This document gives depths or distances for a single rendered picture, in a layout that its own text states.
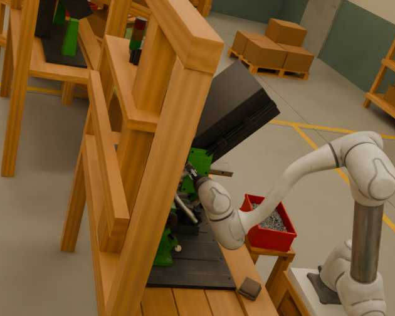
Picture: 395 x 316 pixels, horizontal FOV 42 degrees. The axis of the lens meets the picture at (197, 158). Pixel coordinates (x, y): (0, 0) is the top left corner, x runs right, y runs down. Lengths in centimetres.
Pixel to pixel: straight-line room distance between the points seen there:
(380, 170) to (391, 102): 675
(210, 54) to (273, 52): 701
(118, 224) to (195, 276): 56
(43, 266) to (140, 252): 175
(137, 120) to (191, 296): 76
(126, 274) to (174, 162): 45
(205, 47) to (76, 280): 223
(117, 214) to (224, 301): 66
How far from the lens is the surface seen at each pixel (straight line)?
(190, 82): 139
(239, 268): 230
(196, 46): 135
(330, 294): 239
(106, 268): 211
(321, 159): 193
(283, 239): 266
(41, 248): 350
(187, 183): 232
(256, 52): 826
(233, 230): 198
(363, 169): 179
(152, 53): 175
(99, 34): 531
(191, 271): 218
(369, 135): 195
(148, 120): 176
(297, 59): 873
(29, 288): 323
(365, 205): 189
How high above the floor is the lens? 226
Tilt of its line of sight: 27 degrees down
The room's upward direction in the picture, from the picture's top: 19 degrees clockwise
